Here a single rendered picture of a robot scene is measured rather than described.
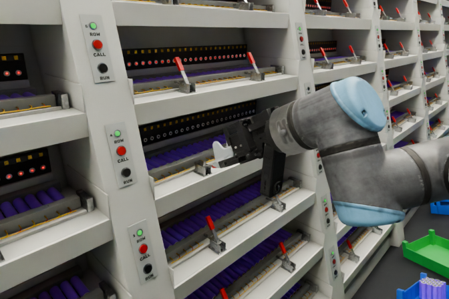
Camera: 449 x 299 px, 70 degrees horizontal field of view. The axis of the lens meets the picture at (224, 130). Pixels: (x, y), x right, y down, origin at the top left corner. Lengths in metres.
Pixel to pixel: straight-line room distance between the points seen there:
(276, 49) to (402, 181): 0.74
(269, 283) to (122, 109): 0.69
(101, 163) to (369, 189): 0.45
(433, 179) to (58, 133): 0.58
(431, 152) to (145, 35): 0.73
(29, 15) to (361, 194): 0.58
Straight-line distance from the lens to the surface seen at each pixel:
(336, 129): 0.49
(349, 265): 1.51
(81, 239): 0.64
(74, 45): 0.63
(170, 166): 0.77
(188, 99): 0.74
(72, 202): 0.69
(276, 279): 1.08
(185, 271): 0.80
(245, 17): 0.94
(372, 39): 1.73
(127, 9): 0.70
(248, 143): 0.61
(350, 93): 0.48
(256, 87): 0.91
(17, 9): 0.63
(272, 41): 1.14
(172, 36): 1.00
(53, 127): 0.60
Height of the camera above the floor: 0.95
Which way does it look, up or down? 7 degrees down
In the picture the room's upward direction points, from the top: 10 degrees counter-clockwise
